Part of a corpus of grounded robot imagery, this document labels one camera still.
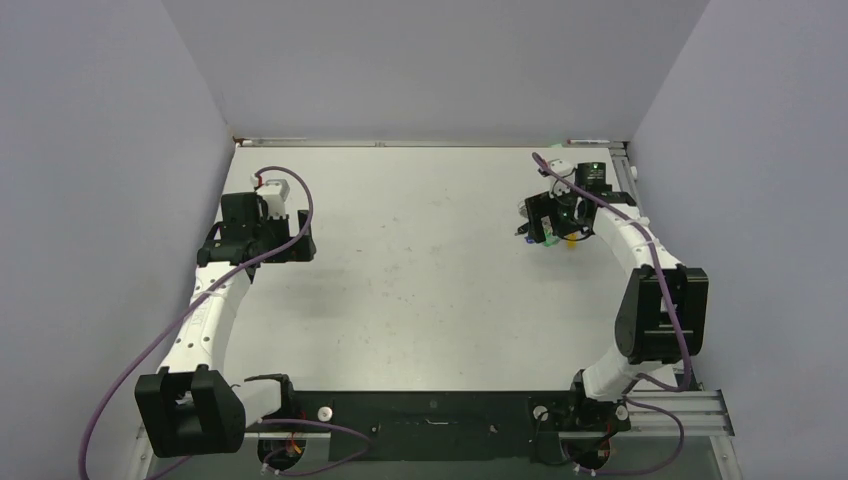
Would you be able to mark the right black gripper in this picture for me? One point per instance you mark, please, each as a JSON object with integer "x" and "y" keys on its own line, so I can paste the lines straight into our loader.
{"x": 542, "y": 205}

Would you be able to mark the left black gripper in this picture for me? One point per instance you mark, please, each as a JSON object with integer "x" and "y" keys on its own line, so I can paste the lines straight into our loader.
{"x": 301, "y": 250}

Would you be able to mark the red-handled metal key holder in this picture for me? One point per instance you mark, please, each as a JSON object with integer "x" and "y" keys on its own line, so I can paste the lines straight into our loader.
{"x": 530, "y": 237}

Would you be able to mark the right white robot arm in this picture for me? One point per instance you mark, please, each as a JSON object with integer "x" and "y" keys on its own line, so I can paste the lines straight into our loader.
{"x": 660, "y": 324}

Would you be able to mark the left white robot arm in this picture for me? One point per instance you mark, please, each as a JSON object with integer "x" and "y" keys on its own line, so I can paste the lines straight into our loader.
{"x": 188, "y": 407}

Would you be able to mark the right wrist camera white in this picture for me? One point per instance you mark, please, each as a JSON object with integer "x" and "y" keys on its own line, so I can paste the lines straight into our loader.
{"x": 564, "y": 169}

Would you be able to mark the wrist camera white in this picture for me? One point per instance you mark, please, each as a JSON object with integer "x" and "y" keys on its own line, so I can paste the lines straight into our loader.
{"x": 564, "y": 169}
{"x": 274, "y": 194}

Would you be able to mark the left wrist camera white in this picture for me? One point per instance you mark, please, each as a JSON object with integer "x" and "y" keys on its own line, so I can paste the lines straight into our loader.
{"x": 274, "y": 194}

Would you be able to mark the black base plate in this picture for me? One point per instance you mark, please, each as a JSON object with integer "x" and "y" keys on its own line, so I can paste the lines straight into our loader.
{"x": 445, "y": 425}

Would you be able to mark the aluminium frame rail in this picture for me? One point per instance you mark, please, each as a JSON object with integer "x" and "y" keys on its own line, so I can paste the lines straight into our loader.
{"x": 659, "y": 413}

